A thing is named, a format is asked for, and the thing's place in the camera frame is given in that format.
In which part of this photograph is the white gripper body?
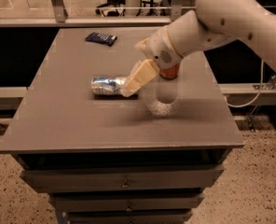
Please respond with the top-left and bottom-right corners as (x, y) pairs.
(145, 26), (183, 69)

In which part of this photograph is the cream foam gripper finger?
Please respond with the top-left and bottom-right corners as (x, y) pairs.
(134, 38), (151, 58)
(121, 59), (159, 97)

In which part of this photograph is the silver blue redbull can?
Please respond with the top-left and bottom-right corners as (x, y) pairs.
(90, 75), (138, 97)

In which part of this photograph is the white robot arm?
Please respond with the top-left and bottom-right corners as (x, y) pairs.
(121, 0), (276, 97)

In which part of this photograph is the orange coca-cola can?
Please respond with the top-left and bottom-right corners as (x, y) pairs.
(159, 63), (180, 80)

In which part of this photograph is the dark blue snack packet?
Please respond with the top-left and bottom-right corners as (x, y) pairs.
(85, 32), (117, 47)

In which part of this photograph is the grey drawer cabinet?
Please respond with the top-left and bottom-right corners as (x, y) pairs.
(0, 28), (242, 224)

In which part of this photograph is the metal railing frame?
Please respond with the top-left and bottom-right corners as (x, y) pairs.
(0, 0), (196, 27)

